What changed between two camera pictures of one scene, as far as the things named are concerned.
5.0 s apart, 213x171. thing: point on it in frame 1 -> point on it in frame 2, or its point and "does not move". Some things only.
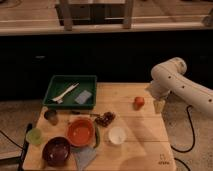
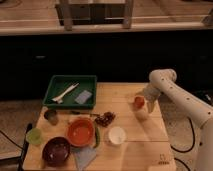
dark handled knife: x=80 y=112 does not move
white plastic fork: x=59 y=99 does not move
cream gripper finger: x=159 y=105 -> x=150 y=106
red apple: x=138 y=102 does not move
